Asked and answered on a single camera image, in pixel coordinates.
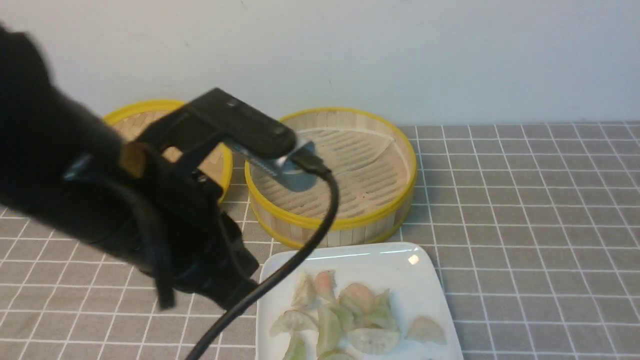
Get bamboo steamer basket yellow rim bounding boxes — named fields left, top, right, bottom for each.
left=244, top=107, right=418, bottom=249

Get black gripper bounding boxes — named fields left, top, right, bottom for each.
left=85, top=142, right=258, bottom=310

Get pale dumpling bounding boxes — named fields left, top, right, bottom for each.
left=345, top=327, right=402, bottom=356
left=269, top=309, right=319, bottom=338
left=405, top=316, right=447, bottom=346
left=290, top=272, right=317, bottom=309

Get pale dumpling upper left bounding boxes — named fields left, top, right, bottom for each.
left=290, top=272, right=317, bottom=309

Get green steamed dumpling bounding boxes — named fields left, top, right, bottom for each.
left=282, top=332, right=307, bottom=360

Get white square plate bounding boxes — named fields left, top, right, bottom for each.
left=255, top=243, right=464, bottom=360

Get green dumpling bottom edge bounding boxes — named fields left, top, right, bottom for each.
left=317, top=350, right=355, bottom=360

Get pink dumpling upper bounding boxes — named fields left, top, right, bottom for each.
left=314, top=269, right=337, bottom=303

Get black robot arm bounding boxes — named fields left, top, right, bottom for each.
left=1, top=27, right=258, bottom=310

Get green dumpling right centre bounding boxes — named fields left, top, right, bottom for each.
left=355, top=288, right=399, bottom=331

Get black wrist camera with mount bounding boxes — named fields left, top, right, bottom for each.
left=135, top=88, right=317, bottom=192

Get bamboo steamer lid yellow rim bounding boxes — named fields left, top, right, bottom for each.
left=104, top=99, right=233, bottom=203

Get pale dumpling right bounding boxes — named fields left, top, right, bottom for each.
left=405, top=316, right=447, bottom=346

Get pale dumpling bottom centre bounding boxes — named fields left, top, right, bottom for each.
left=345, top=327, right=402, bottom=356

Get pink dumpling centre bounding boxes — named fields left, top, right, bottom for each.
left=338, top=282, right=375, bottom=316

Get white steamer liner cloth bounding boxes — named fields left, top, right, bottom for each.
left=250, top=127, right=415, bottom=218

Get black camera cable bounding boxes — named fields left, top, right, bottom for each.
left=185, top=150, right=341, bottom=360

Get pink dumpling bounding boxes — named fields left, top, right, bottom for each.
left=314, top=269, right=337, bottom=303
left=338, top=282, right=375, bottom=316

